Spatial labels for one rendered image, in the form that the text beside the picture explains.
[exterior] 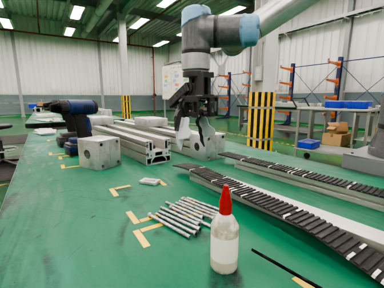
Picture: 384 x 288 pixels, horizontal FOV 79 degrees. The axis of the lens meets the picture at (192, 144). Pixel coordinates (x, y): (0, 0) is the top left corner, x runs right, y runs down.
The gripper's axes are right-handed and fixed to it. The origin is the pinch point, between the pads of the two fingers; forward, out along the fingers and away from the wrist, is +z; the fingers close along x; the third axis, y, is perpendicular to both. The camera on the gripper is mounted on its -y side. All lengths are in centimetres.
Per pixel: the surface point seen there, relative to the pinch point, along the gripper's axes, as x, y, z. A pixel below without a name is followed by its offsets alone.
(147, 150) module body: -5.1, -17.6, 4.2
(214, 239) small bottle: -21.5, 32.5, 4.6
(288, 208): -3.1, 32.3, 6.1
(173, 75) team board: 353, -540, -73
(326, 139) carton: 497, -162, 79
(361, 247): -4.0, 43.8, 7.0
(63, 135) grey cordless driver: -22, -68, 4
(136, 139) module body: -5.8, -24.1, 1.3
